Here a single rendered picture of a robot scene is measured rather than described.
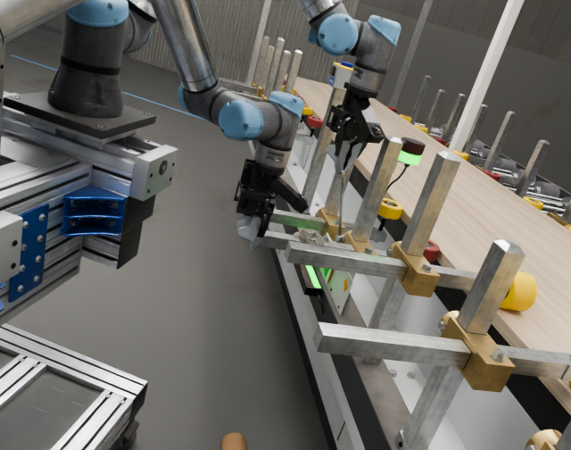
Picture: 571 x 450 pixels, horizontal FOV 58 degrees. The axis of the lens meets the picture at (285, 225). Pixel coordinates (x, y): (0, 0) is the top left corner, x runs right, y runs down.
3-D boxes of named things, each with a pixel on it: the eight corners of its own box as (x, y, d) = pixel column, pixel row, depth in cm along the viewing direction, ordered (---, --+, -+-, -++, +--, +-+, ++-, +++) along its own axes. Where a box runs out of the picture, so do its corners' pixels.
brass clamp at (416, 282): (404, 295, 96) (414, 271, 95) (381, 259, 108) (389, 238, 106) (434, 298, 98) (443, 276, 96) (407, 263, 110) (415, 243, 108)
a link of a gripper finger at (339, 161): (327, 165, 130) (339, 131, 126) (341, 176, 126) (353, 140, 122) (318, 165, 128) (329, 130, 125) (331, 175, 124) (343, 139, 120)
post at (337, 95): (296, 216, 178) (335, 87, 161) (293, 210, 183) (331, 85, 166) (309, 218, 180) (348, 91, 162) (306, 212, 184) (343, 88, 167)
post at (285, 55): (260, 143, 268) (285, 50, 250) (260, 141, 271) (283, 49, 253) (267, 145, 269) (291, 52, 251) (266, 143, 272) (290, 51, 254)
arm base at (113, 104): (30, 99, 104) (34, 49, 100) (76, 93, 118) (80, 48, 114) (96, 121, 102) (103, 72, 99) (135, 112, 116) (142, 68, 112)
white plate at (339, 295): (338, 315, 126) (351, 280, 122) (316, 262, 149) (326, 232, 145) (341, 315, 126) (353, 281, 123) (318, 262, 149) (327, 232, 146)
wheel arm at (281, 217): (243, 220, 143) (246, 206, 142) (242, 215, 146) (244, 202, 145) (384, 245, 154) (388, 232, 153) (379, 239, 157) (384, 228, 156)
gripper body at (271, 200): (232, 202, 119) (245, 154, 115) (268, 209, 122) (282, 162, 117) (235, 215, 113) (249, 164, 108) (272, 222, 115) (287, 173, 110)
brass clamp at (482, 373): (468, 390, 74) (483, 362, 72) (430, 332, 86) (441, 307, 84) (504, 394, 76) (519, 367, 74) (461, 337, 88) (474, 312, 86)
